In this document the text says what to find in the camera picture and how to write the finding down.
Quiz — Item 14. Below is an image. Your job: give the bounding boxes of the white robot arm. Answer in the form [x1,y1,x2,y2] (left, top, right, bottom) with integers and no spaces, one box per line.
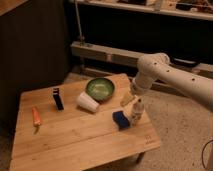
[120,53,213,112]

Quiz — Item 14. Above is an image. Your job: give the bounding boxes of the black handle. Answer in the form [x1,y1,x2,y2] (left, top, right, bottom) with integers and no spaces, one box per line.
[169,57,200,68]

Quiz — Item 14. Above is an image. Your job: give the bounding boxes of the wooden shelf beam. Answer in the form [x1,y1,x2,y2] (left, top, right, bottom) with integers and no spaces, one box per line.
[70,41,213,79]

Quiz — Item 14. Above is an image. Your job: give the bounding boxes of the metal pole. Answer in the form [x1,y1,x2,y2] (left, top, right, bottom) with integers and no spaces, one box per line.
[74,0,85,45]

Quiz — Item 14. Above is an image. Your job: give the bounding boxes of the black cable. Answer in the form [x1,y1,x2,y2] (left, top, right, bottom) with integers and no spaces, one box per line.
[201,139,213,169]

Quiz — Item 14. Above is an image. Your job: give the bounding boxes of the black rectangular block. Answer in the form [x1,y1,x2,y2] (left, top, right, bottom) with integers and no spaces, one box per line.
[53,88,64,110]

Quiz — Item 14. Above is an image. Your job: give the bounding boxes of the wooden table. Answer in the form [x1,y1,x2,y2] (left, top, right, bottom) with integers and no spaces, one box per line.
[10,74,161,171]

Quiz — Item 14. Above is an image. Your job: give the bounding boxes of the green ceramic bowl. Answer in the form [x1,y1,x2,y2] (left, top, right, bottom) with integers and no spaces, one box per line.
[85,77,115,101]

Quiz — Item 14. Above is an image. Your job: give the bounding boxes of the blue sponge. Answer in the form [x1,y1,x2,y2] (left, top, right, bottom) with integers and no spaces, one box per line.
[112,111,130,130]

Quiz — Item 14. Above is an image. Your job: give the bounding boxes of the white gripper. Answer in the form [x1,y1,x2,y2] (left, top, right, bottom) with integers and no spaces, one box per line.
[120,82,143,107]

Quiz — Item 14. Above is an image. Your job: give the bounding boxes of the orange carrot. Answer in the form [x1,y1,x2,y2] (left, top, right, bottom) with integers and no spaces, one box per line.
[32,107,42,127]

